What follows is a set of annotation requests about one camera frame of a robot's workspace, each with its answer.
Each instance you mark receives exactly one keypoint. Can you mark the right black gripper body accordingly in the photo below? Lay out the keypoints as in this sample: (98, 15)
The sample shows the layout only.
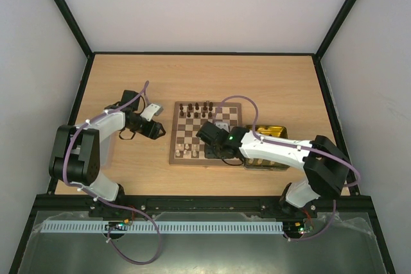
(213, 149)

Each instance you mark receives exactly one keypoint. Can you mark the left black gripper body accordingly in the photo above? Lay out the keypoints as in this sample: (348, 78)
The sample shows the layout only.
(148, 132)

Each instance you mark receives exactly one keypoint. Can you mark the wooden chess board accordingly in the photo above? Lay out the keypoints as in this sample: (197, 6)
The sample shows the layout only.
(194, 126)

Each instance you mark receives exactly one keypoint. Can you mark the yellow tin tray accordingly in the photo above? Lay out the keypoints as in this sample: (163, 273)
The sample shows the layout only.
(262, 155)

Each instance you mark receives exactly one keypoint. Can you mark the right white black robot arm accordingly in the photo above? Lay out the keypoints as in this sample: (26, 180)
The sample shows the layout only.
(324, 166)

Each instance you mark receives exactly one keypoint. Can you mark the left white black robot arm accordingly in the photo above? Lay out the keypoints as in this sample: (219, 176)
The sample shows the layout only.
(80, 151)

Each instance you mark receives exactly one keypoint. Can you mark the silver metal tray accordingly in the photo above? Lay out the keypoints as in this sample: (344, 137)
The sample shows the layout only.
(106, 151)

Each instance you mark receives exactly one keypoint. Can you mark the clear plastic sheet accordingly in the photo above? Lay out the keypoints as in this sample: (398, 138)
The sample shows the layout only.
(333, 244)

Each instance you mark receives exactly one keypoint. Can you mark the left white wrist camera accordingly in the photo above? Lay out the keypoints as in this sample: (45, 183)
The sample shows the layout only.
(150, 111)

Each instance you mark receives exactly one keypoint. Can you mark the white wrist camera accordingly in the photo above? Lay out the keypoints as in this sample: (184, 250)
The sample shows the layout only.
(150, 111)
(223, 126)

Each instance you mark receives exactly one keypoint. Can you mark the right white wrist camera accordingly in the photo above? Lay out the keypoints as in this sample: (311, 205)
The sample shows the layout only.
(223, 126)

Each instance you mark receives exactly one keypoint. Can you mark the grey slotted cable duct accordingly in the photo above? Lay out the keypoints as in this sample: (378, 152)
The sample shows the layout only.
(164, 227)

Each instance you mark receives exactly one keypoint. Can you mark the black aluminium frame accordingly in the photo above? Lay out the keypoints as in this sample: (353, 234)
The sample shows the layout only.
(355, 202)

